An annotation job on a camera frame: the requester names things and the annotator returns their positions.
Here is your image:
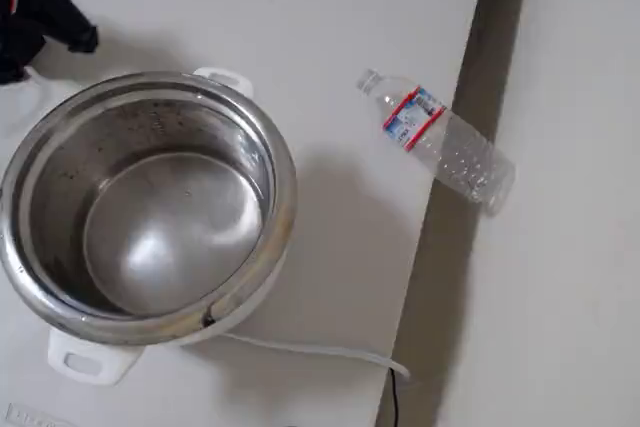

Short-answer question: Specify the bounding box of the clear plastic water bottle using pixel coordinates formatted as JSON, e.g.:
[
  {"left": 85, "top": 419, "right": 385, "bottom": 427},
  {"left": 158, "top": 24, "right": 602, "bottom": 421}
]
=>
[{"left": 355, "top": 68, "right": 517, "bottom": 217}]

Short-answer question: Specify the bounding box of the white rice cooker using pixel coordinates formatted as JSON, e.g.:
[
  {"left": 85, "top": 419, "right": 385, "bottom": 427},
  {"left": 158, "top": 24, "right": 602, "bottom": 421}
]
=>
[{"left": 0, "top": 66, "right": 300, "bottom": 388}]

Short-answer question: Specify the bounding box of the steel inner pot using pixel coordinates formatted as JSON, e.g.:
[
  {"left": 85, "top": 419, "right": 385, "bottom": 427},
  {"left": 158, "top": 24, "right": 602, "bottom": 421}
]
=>
[{"left": 0, "top": 71, "right": 299, "bottom": 348}]

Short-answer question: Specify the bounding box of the thin black cable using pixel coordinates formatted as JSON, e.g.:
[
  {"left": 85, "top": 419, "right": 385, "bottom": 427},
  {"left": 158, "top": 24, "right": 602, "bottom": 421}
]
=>
[{"left": 387, "top": 366, "right": 407, "bottom": 427}]

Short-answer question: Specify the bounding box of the white power cord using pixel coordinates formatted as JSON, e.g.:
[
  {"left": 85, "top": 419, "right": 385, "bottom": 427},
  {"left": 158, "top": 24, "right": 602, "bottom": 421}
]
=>
[{"left": 219, "top": 330, "right": 412, "bottom": 381}]

